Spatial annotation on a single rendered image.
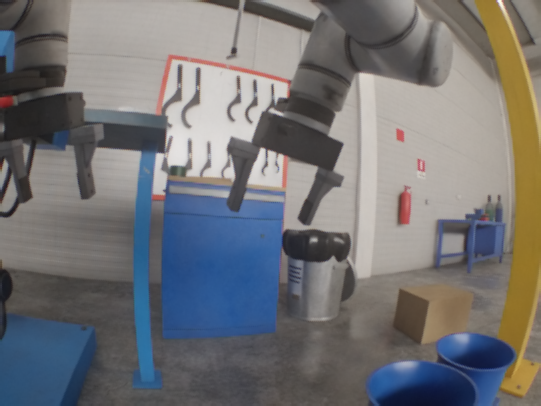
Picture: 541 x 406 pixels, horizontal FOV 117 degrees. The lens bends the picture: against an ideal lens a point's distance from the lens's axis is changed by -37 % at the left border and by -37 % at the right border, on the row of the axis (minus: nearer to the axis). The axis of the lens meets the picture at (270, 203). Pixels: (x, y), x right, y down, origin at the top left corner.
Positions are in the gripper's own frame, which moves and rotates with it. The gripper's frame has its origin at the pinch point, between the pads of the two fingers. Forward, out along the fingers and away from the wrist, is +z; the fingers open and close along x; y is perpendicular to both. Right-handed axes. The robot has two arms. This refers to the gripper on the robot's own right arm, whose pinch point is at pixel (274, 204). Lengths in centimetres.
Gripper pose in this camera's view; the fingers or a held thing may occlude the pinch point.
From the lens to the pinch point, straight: 42.5
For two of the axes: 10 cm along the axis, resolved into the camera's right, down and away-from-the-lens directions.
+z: -3.5, 9.0, 2.6
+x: 8.6, 2.0, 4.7
